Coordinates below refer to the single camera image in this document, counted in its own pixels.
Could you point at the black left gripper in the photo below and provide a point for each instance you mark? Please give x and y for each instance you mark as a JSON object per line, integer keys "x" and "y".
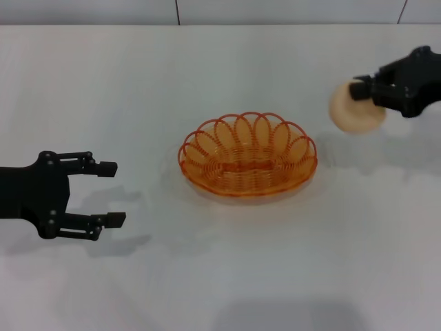
{"x": 34, "y": 193}

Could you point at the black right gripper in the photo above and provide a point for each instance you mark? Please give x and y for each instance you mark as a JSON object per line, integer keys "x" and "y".
{"x": 422, "y": 79}

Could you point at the round beige bread bun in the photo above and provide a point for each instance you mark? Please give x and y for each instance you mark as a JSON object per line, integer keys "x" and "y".
{"x": 351, "y": 117}

